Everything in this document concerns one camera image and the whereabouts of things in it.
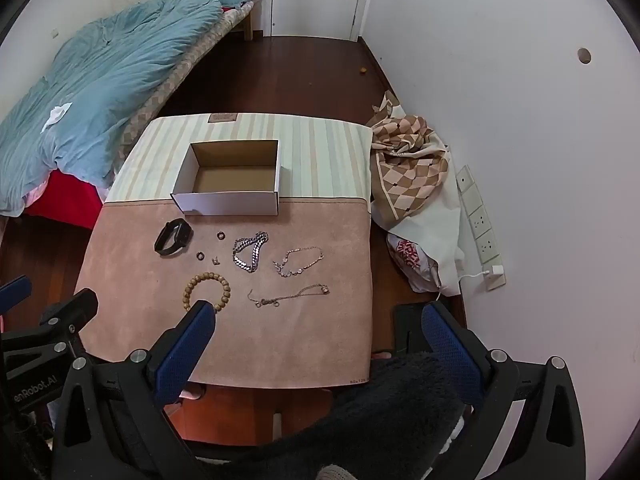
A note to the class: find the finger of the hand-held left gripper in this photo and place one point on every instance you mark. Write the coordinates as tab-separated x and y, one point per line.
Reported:
75	307
12	294

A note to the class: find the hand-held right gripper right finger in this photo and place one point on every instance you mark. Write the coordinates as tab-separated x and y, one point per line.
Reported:
450	350

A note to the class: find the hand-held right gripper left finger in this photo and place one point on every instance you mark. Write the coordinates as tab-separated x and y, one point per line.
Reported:
185	350

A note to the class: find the black smart band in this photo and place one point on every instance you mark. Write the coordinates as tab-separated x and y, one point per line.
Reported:
162	246

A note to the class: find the white cardboard box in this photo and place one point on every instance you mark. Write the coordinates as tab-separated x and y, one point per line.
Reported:
225	205

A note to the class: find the white charger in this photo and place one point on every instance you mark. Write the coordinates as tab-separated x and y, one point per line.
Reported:
496	271

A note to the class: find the dark fuzzy clothing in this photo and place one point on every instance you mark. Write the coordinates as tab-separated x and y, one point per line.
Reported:
380	420

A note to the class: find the white bag with red print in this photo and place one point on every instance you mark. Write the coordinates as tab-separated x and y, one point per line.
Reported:
410	255

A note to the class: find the red cloth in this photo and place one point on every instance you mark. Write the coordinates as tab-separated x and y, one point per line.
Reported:
65	202

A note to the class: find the white tissue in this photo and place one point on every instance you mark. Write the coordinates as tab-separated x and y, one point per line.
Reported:
56	116

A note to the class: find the brown checkered cloth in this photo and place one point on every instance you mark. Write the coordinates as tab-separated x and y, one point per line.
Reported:
405	170

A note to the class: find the blue duvet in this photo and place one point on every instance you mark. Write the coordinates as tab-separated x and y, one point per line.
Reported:
110	70

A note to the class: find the white wall outlet panel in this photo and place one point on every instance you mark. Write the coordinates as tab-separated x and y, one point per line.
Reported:
477	220

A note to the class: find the wooden bed frame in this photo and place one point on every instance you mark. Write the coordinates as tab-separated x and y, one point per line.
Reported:
248	27

